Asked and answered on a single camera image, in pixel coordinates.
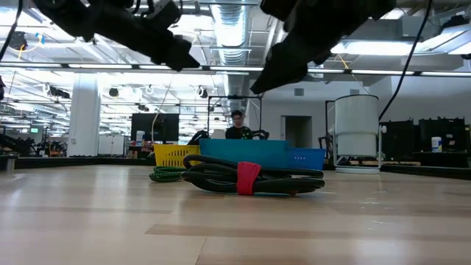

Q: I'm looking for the green braided cable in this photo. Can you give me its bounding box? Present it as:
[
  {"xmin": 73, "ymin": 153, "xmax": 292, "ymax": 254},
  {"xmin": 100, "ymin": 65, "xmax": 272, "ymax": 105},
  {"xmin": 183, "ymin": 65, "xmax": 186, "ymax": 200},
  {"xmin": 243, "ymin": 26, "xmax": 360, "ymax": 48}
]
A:
[{"xmin": 148, "ymin": 166, "xmax": 188, "ymax": 183}]

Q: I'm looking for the black cabinets row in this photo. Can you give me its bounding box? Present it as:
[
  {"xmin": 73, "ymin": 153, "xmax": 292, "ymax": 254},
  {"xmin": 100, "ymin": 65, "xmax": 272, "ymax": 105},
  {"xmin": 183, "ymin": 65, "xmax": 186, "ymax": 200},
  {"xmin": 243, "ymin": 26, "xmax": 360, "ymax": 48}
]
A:
[{"xmin": 380, "ymin": 117, "xmax": 471, "ymax": 154}]

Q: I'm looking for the white square pillar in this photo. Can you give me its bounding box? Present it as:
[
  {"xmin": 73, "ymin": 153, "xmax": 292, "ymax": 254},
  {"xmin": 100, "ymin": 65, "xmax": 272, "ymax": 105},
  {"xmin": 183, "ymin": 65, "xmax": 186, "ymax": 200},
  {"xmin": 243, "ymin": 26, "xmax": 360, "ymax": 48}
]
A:
[{"xmin": 67, "ymin": 72, "xmax": 102, "ymax": 158}]

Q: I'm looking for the person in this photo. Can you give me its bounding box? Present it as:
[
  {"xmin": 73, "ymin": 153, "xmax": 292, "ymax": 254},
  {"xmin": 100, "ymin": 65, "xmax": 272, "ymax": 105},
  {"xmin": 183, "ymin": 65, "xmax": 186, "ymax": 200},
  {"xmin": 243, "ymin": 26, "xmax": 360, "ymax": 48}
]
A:
[{"xmin": 224, "ymin": 109, "xmax": 253, "ymax": 140}]

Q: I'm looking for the small blue plastic bin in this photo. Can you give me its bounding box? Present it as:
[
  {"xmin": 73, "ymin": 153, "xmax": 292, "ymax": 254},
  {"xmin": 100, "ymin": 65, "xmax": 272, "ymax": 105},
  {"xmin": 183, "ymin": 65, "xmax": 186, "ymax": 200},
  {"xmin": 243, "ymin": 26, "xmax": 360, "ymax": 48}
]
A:
[{"xmin": 288, "ymin": 147, "xmax": 327, "ymax": 171}]

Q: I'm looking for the white cabinet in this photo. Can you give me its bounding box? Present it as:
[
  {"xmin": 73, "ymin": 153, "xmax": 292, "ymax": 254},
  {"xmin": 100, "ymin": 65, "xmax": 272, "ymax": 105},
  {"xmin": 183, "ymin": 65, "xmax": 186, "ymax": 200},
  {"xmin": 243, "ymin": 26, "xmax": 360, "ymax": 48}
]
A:
[{"xmin": 97, "ymin": 135, "xmax": 127, "ymax": 156}]

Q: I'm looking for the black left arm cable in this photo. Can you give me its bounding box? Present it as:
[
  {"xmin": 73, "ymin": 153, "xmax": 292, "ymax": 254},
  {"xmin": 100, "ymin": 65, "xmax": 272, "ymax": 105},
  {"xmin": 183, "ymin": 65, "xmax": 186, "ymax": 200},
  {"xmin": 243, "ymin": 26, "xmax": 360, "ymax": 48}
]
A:
[{"xmin": 0, "ymin": 0, "xmax": 24, "ymax": 63}]

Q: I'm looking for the black ceiling camera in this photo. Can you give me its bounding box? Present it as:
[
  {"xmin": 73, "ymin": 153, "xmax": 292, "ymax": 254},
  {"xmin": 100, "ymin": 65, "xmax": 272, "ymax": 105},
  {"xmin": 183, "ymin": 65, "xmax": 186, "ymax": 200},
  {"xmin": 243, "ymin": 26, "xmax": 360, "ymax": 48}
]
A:
[{"xmin": 7, "ymin": 31, "xmax": 29, "ymax": 52}]

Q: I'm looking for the yellow plastic bin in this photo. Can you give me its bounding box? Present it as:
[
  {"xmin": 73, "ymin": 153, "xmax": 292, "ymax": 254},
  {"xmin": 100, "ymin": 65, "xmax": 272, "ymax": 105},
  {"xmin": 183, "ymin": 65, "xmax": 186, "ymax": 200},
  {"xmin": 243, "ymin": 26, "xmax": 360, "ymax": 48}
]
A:
[{"xmin": 153, "ymin": 144, "xmax": 202, "ymax": 169}]

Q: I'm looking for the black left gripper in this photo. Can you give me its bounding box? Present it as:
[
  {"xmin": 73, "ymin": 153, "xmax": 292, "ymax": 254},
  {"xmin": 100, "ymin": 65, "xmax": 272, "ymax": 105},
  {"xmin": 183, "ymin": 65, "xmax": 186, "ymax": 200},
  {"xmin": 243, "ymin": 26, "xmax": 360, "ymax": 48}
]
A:
[{"xmin": 88, "ymin": 0, "xmax": 201, "ymax": 72}]

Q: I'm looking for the large teal plastic bin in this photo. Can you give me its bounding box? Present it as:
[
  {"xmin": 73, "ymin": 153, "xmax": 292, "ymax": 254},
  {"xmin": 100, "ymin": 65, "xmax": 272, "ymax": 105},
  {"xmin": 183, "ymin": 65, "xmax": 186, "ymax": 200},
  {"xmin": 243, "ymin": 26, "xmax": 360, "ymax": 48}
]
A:
[{"xmin": 199, "ymin": 138, "xmax": 291, "ymax": 170}]

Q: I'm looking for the long ceiling light strip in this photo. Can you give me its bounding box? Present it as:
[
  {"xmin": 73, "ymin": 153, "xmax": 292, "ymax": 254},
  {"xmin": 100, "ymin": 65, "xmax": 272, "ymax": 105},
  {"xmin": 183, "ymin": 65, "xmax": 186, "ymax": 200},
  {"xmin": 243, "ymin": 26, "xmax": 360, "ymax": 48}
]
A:
[{"xmin": 0, "ymin": 62, "xmax": 471, "ymax": 77}]

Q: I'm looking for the black cable with red strap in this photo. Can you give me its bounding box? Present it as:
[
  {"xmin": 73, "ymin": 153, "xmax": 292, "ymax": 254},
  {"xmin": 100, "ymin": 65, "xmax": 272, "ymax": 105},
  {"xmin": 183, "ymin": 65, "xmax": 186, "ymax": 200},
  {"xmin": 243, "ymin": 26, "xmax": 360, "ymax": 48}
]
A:
[{"xmin": 180, "ymin": 154, "xmax": 326, "ymax": 197}]

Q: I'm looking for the large black screen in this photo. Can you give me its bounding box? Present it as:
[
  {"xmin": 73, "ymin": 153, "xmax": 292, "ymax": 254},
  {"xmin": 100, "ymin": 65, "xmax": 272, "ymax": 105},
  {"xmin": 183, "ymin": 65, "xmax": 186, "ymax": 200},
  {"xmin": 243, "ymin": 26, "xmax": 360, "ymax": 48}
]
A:
[{"xmin": 130, "ymin": 113, "xmax": 180, "ymax": 142}]

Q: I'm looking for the silver ventilation duct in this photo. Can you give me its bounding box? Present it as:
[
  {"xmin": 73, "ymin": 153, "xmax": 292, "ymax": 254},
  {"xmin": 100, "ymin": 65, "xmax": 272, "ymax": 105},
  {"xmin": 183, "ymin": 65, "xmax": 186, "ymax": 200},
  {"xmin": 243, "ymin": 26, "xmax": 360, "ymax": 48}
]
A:
[{"xmin": 210, "ymin": 3, "xmax": 255, "ymax": 97}]

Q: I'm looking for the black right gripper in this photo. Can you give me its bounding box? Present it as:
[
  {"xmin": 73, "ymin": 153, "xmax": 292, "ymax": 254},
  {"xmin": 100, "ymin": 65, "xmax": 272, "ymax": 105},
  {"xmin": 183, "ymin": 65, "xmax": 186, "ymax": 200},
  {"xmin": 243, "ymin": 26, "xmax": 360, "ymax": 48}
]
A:
[{"xmin": 249, "ymin": 0, "xmax": 397, "ymax": 95}]

